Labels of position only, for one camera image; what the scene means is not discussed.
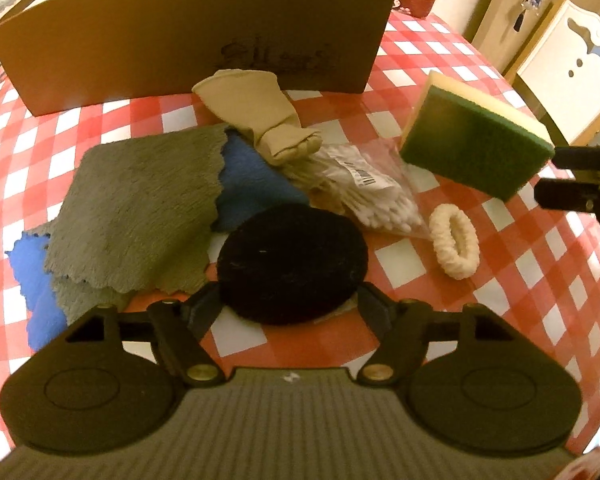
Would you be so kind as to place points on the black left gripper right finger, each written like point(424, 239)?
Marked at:
point(400, 328)

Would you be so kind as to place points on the green yellow sponge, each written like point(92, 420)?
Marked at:
point(465, 135)

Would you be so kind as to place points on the cotton swabs plastic bag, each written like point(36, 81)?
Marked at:
point(368, 181)

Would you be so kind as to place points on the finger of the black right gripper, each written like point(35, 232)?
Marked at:
point(577, 157)
point(566, 194)

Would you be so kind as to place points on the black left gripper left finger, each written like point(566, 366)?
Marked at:
point(179, 327)

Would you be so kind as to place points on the brown cardboard box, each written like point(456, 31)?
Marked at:
point(63, 54)

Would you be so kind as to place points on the grey microfibre cloth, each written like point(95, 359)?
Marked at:
point(137, 217)

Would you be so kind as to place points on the beige sock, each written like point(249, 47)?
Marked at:
point(252, 102)

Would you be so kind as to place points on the red white checkered tablecloth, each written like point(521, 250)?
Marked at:
point(539, 269)

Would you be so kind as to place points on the white scrunchie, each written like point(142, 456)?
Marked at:
point(455, 241)

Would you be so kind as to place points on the white chair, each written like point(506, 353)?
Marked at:
point(561, 68)

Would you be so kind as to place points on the black round pad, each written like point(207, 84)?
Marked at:
point(291, 264)

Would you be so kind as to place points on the key charm with tassel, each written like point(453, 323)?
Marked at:
point(525, 7)

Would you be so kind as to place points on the blue microfibre cloth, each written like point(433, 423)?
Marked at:
point(249, 186)

